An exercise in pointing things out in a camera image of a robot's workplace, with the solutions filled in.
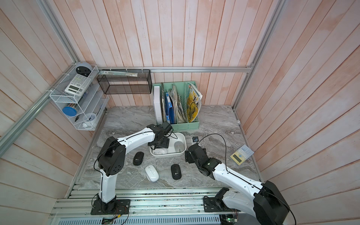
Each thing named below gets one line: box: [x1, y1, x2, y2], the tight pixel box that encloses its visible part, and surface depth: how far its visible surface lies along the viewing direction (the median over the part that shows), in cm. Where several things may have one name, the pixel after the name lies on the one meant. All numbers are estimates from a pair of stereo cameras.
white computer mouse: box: [144, 164, 160, 183], surface depth 85 cm
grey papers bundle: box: [165, 83, 189, 124], surface depth 100 cm
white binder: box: [153, 85, 163, 124], surface depth 96 cm
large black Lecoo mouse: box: [170, 163, 182, 180], surface depth 86 cm
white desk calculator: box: [64, 73, 92, 97], surface depth 79 cm
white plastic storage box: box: [149, 132, 187, 158], surface depth 93 cm
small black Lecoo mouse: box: [133, 151, 144, 166], surface depth 91 cm
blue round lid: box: [61, 106, 78, 117], surface depth 79 cm
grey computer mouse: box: [173, 141, 185, 153], surface depth 95 cm
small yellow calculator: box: [229, 144, 255, 166], surface depth 94 cm
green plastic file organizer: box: [152, 80, 200, 133], surface depth 101 cm
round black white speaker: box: [75, 61, 93, 78], surface depth 84 cm
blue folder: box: [165, 91, 175, 125], surface depth 97 cm
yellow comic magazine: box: [186, 82, 203, 123], surface depth 101 cm
